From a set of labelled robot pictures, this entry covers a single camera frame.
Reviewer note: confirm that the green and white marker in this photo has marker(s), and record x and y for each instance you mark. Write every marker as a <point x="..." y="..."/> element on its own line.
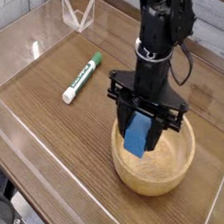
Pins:
<point x="83" y="76"/>

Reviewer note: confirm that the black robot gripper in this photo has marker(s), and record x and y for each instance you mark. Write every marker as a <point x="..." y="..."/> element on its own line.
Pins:
<point x="146" y="90"/>

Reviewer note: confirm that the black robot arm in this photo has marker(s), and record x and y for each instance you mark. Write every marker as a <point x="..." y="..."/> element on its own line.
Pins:
<point x="165" y="24"/>

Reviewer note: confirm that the clear acrylic tray wall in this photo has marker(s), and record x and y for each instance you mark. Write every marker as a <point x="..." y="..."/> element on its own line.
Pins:
<point x="59" y="155"/>

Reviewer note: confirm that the light brown wooden bowl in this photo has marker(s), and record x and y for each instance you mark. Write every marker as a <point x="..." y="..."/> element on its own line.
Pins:
<point x="159" y="171"/>

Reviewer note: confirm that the blue rectangular block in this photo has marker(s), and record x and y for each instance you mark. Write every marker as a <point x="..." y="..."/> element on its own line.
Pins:
<point x="136" y="134"/>

